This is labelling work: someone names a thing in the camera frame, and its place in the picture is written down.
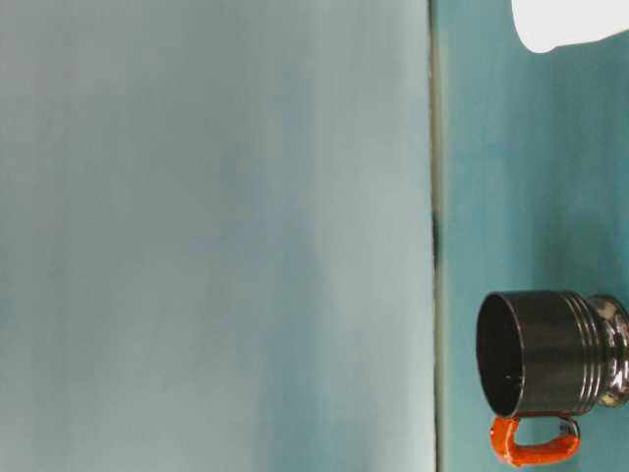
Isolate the blue-green table cloth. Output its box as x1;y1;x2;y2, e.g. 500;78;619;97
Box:
430;0;629;472

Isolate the black cup holder red handle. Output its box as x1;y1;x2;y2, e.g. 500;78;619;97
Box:
475;289;629;466

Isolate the blue-green backdrop cloth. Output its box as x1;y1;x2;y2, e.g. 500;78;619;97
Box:
0;0;438;472

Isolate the white paper cup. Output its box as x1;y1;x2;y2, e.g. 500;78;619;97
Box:
510;0;629;54

